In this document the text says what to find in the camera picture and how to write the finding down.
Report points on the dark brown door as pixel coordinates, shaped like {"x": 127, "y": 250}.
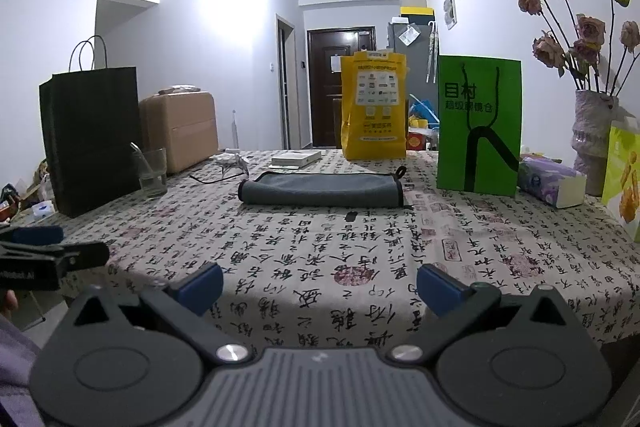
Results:
{"x": 332, "y": 87}

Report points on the tan suitcase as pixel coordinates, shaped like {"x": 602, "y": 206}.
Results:
{"x": 180, "y": 129}

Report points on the white folded umbrella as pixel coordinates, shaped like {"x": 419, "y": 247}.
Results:
{"x": 431, "y": 52}

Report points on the yellow shopping bag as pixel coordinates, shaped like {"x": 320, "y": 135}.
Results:
{"x": 374, "y": 107}

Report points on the clutter of coloured packets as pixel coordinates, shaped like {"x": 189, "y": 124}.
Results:
{"x": 422, "y": 127}

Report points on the calligraphy printed tablecloth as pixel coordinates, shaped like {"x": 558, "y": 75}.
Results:
{"x": 300, "y": 257}

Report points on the grey refrigerator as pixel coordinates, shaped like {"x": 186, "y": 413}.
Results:
{"x": 410, "y": 57}

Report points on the person's grey clothing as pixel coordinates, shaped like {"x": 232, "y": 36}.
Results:
{"x": 15, "y": 372}

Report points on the green paper bag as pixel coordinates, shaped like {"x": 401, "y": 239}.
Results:
{"x": 477, "y": 127}

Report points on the black paper bag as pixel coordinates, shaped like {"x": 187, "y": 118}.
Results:
{"x": 92, "y": 142}

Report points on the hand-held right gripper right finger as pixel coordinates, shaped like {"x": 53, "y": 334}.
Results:
{"x": 441, "y": 291}

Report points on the wall picture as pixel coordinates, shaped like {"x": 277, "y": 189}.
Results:
{"x": 450, "y": 8}

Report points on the tissue pack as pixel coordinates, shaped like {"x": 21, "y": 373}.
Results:
{"x": 550, "y": 182}

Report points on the textured grey vase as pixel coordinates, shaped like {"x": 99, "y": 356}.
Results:
{"x": 592, "y": 137}

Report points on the grey towel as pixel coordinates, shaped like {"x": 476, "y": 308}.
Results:
{"x": 320, "y": 189}

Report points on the person's left hand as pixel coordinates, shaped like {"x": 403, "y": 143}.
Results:
{"x": 8, "y": 303}

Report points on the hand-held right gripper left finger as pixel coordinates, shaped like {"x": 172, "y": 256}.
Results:
{"x": 200, "y": 288}

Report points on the yellow black box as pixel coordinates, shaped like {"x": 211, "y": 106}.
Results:
{"x": 416, "y": 11}

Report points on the light green printed bag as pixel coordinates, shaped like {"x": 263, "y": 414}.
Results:
{"x": 622, "y": 177}

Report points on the small black tag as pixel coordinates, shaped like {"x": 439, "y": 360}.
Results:
{"x": 350, "y": 216}

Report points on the stick in glass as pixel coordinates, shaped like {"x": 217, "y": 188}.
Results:
{"x": 140, "y": 159}

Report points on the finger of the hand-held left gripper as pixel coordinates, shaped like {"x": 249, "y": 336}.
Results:
{"x": 87, "y": 255}
{"x": 35, "y": 234}

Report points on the clear drinking glass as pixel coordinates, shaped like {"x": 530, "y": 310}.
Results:
{"x": 152, "y": 174}

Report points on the floor clutter pile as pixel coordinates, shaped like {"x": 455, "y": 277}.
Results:
{"x": 27, "y": 197}

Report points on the dried roses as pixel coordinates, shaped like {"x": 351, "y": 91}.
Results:
{"x": 582, "y": 27}

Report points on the eyeglasses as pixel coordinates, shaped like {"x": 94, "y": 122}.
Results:
{"x": 220, "y": 173}

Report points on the flat white box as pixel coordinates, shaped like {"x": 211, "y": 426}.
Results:
{"x": 295, "y": 159}

